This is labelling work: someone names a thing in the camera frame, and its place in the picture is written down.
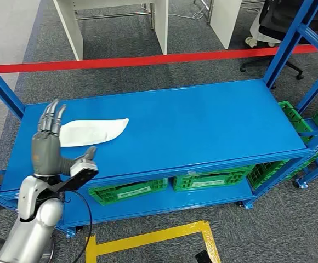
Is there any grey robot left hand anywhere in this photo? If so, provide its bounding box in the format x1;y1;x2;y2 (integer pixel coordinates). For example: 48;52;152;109
31;99;97;177

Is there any white curved plastic part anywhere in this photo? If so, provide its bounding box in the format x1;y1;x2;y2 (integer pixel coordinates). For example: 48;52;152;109
59;118;129;148

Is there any long red barrier belt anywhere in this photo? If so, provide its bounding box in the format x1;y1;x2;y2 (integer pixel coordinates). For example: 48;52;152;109
0;43;318;75

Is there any black robot foot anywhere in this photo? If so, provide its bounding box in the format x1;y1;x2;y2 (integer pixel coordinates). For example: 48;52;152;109
195;250;211;263

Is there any person's leg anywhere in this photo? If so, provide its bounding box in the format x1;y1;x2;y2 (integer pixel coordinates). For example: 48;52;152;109
245;10;282;49

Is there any black office chair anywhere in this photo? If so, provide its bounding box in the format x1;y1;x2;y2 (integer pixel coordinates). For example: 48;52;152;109
239;0;318;81

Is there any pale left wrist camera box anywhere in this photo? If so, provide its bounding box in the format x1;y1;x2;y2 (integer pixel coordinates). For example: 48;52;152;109
53;159;100;193

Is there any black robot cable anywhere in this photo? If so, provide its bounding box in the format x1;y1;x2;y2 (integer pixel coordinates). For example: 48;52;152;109
64;188;93;263

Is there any white desk with steel rail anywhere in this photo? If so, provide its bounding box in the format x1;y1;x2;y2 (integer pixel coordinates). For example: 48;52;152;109
193;0;267;50
52;0;169;61

